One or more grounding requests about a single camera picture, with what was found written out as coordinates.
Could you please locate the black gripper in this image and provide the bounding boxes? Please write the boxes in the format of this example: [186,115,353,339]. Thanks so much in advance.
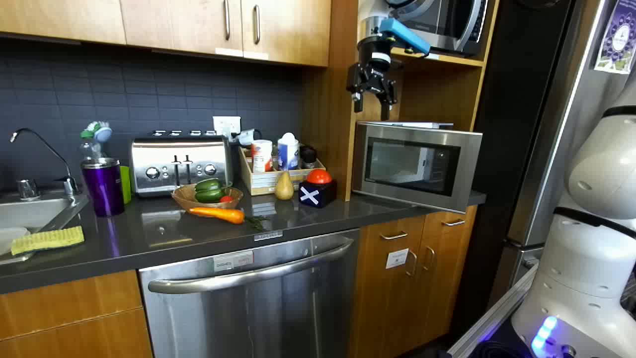
[347,35,402,123]

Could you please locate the orange toy carrot green leaves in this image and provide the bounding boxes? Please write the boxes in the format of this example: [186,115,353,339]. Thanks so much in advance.
[186,204,267,230]

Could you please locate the shallow wooden basket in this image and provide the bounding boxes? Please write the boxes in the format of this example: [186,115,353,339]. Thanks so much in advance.
[170,180,247,212]

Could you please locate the tall wooden shelf unit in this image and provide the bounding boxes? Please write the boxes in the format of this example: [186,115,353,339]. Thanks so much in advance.
[301,0,504,204]

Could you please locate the small silver countertop microwave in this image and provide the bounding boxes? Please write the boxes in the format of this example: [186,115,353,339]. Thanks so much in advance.
[353,119,486,214]

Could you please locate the dark round bottle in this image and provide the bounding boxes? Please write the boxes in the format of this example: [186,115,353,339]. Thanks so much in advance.
[299,143,321,166]

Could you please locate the large silver shelf microwave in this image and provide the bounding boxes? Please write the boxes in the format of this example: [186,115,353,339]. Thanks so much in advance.
[385,0,494,57]

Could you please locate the black box red button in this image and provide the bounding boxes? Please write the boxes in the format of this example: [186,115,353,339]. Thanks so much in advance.
[297,166,339,208]

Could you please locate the wooden upper cabinet door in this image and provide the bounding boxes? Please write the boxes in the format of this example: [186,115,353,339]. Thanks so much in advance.
[118,0,247,57]
[0,0,128,47]
[239,0,335,67]

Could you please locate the wooden cabinet door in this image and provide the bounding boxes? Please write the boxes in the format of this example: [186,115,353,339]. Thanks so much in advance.
[239,0,335,67]
[416,204,480,345]
[349,216,430,358]
[118,0,247,57]
[0,0,128,47]

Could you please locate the white bottle red label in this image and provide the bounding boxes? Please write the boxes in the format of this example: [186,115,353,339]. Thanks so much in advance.
[249,137,275,174]

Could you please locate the yellow toy pear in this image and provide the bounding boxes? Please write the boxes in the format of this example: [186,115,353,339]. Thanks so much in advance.
[273,168,297,202]

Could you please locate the light wooden crate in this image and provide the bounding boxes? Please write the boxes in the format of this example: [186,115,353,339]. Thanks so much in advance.
[237,145,327,198]

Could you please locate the white label on cabinet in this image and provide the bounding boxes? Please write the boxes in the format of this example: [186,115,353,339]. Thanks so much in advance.
[385,246,412,270]

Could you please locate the wooden lower cabinet door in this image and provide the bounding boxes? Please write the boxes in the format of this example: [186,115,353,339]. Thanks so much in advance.
[416,204,480,345]
[349,216,430,358]

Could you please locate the green toy vegetable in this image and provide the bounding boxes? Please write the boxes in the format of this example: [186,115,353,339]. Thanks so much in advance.
[194,176,228,204]

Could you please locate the stainless steel refrigerator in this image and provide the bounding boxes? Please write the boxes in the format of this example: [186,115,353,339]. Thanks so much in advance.
[490,0,636,306]

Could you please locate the silver four-slot toaster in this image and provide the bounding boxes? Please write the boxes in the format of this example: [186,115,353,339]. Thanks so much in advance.
[130,127,235,198]

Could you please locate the stainless steel dishwasher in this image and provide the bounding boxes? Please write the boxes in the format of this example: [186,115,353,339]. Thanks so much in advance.
[138,228,363,358]

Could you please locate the grey robot mounting platform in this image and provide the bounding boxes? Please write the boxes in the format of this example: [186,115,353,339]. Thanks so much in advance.
[446,260,544,358]

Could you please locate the purple poster on refrigerator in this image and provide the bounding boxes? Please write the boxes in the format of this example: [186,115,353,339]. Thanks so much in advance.
[593,0,636,75]

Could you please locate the green plastic cup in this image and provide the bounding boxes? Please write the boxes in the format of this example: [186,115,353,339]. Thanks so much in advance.
[118,162,136,206]

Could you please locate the blue green dish brush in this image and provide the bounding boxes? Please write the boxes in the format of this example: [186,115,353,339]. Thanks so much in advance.
[78,119,116,164]

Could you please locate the purple metal tumbler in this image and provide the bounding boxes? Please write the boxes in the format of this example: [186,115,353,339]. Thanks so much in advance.
[80,155,128,218]

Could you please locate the chrome sink faucet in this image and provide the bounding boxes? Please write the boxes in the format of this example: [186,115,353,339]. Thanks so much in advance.
[9,125,80,206]

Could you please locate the yellow sponge cloth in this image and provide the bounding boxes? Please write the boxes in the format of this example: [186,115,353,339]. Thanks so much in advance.
[9,224,88,258]

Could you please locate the stainless steel sink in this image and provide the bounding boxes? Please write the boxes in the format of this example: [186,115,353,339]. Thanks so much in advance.
[0,190,92,266]

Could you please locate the wide wooden lower cabinet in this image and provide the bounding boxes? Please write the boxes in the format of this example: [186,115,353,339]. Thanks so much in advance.
[0,266,156,358]

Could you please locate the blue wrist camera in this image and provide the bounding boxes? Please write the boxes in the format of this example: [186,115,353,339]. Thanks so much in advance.
[377,15,434,55]

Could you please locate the white wall outlet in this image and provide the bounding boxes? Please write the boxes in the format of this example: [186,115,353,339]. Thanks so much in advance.
[212,115,243,139]

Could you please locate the chrome faucet handle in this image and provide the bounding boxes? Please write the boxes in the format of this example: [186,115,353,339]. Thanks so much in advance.
[17,174,41,202]

